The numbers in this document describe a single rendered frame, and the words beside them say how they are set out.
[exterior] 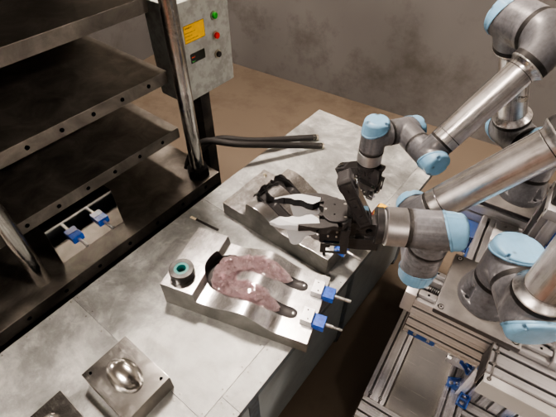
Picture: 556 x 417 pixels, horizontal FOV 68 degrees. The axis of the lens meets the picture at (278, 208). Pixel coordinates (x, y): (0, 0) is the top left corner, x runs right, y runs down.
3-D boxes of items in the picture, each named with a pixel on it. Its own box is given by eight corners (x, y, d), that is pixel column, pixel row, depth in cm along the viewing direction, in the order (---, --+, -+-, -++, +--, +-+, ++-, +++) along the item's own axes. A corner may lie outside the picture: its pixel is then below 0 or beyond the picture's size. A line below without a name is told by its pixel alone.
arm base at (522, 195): (546, 188, 144) (560, 165, 137) (539, 213, 135) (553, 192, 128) (500, 172, 150) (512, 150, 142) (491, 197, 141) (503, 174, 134)
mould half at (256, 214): (362, 232, 161) (367, 208, 151) (325, 275, 147) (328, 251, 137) (264, 179, 183) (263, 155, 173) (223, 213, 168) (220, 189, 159)
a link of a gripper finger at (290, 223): (271, 251, 77) (319, 246, 78) (271, 227, 73) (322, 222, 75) (269, 240, 79) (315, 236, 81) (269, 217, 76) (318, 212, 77)
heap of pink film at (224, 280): (294, 274, 140) (295, 260, 135) (276, 318, 129) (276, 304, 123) (227, 252, 147) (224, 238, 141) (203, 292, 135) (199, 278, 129)
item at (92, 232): (123, 221, 167) (111, 189, 155) (63, 263, 152) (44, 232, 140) (55, 171, 189) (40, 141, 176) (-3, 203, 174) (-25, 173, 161)
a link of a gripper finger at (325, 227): (299, 237, 74) (346, 232, 75) (299, 230, 73) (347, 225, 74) (294, 220, 78) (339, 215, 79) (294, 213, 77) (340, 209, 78)
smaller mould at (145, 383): (174, 386, 120) (170, 376, 115) (132, 430, 111) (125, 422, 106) (131, 346, 128) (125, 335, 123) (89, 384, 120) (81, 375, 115)
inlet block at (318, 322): (343, 328, 130) (345, 318, 126) (339, 341, 126) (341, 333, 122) (304, 313, 133) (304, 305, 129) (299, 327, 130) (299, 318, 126)
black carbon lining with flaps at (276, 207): (342, 222, 155) (346, 204, 149) (319, 248, 147) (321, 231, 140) (271, 184, 170) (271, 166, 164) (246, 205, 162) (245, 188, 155)
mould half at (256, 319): (329, 285, 144) (332, 267, 136) (306, 352, 127) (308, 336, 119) (203, 246, 156) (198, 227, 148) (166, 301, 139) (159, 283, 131)
